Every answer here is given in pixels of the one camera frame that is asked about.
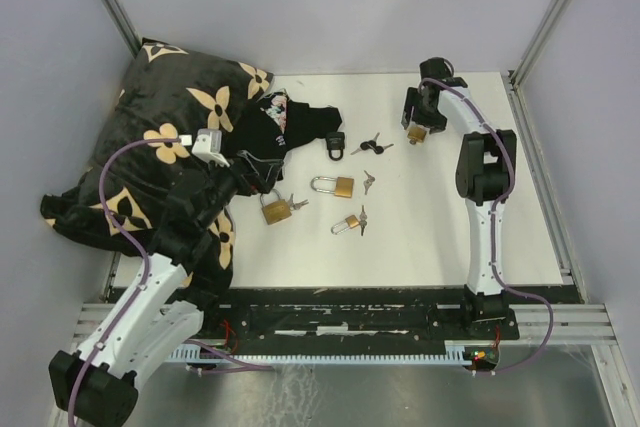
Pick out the large brass padlock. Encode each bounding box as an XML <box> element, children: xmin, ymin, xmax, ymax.
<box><xmin>259</xmin><ymin>189</ymin><xmax>292</xmax><ymax>226</ymax></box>

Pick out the black padlock key bunch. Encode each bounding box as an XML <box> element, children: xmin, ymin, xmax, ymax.
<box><xmin>352</xmin><ymin>132</ymin><xmax>394</xmax><ymax>155</ymax></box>

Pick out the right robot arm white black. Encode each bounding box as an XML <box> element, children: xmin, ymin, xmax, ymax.
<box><xmin>401</xmin><ymin>57</ymin><xmax>517</xmax><ymax>338</ymax></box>

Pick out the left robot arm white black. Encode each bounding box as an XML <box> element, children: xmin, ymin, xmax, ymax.
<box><xmin>49</xmin><ymin>150</ymin><xmax>283</xmax><ymax>426</ymax></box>

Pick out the black printed garment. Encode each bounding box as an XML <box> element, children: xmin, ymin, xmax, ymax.
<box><xmin>222</xmin><ymin>90</ymin><xmax>342</xmax><ymax>190</ymax></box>

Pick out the right aluminium corner post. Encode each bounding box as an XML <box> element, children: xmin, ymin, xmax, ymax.
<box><xmin>509</xmin><ymin>0</ymin><xmax>572</xmax><ymax>89</ymax></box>

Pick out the light blue cable duct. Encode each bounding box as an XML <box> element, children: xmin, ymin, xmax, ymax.
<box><xmin>167</xmin><ymin>334</ymin><xmax>495</xmax><ymax>365</ymax></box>

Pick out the small brass padlock long shackle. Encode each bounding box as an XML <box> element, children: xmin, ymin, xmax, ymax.
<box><xmin>330</xmin><ymin>215</ymin><xmax>360</xmax><ymax>235</ymax></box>

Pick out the large padlock key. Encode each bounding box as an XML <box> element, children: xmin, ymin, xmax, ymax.
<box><xmin>287</xmin><ymin>195</ymin><xmax>309</xmax><ymax>212</ymax></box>

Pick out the small padlock key bunch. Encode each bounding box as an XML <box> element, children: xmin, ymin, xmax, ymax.
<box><xmin>359</xmin><ymin>206</ymin><xmax>368</xmax><ymax>235</ymax></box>

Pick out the medium brass padlock long shackle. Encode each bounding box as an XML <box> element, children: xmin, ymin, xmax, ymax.
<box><xmin>310</xmin><ymin>176</ymin><xmax>355</xmax><ymax>198</ymax></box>

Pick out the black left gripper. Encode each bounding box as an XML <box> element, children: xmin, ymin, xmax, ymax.
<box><xmin>199</xmin><ymin>149</ymin><xmax>283</xmax><ymax>229</ymax></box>

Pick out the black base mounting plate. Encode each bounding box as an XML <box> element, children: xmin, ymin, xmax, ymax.
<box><xmin>198</xmin><ymin>288</ymin><xmax>519</xmax><ymax>345</ymax></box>

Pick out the black floral pillow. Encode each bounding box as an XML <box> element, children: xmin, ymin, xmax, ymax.
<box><xmin>40</xmin><ymin>37</ymin><xmax>275</xmax><ymax>298</ymax></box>

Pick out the black padlock with keys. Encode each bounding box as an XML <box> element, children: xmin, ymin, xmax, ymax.
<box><xmin>325</xmin><ymin>131</ymin><xmax>346</xmax><ymax>162</ymax></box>

